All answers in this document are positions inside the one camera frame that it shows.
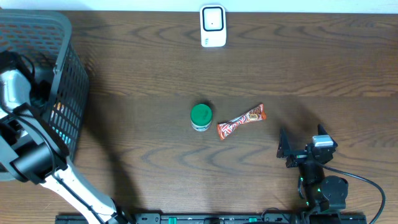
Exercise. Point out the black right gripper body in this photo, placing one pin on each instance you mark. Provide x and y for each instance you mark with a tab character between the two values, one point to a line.
298	157

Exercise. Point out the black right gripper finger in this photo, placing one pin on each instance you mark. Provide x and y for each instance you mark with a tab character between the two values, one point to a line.
321	130
284	149

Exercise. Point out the orange candy bar wrapper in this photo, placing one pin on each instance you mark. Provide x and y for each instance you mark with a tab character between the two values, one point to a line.
255	114

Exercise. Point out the green lid jar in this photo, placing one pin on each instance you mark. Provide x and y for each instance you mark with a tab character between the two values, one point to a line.
201	117

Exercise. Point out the teal wipes packet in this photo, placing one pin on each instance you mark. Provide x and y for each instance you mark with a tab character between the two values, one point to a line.
65	138

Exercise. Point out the small orange snack box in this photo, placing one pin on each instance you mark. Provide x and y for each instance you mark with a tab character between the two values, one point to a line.
58	108

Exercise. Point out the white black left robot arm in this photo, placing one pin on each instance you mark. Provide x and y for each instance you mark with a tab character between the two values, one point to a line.
37	136

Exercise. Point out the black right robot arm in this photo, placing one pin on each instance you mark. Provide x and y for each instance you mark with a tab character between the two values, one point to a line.
323	193

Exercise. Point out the white barcode scanner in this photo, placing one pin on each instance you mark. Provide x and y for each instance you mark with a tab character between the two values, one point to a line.
213	26

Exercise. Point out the grey plastic mesh basket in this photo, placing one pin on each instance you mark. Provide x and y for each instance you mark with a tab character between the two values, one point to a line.
47	37

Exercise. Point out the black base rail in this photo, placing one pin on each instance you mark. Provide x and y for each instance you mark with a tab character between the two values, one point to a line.
273	217

